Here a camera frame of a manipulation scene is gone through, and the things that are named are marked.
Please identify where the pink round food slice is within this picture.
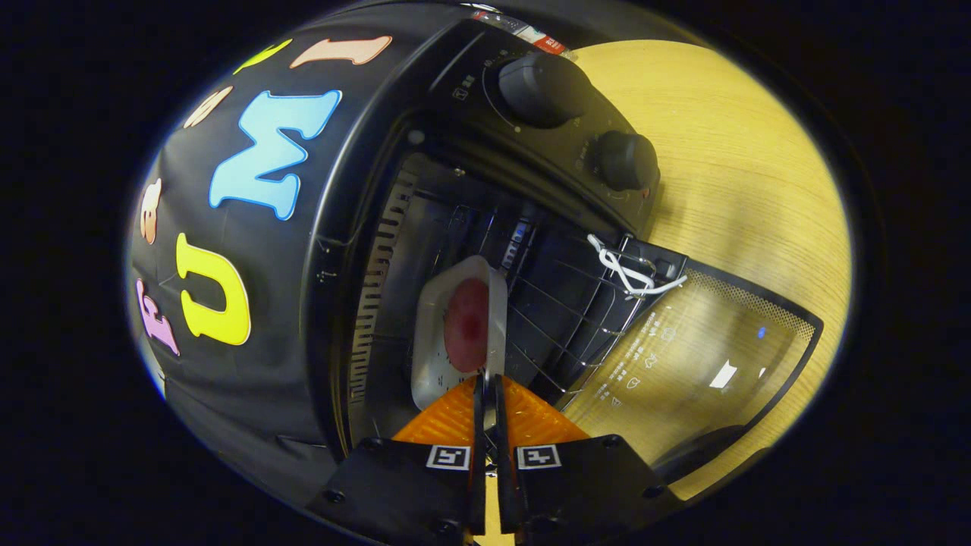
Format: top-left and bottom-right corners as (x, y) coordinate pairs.
(443, 278), (491, 374)

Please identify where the white string tie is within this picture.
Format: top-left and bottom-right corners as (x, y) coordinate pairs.
(587, 234), (689, 298)

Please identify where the black toaster oven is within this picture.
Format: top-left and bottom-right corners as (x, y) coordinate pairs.
(307, 19), (825, 486)

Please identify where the white square plate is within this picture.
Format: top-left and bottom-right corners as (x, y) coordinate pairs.
(410, 255), (509, 412)

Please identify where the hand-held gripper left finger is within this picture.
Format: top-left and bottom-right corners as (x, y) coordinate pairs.
(307, 373), (488, 545)

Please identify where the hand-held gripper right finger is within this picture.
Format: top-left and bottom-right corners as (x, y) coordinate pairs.
(493, 373), (683, 545)

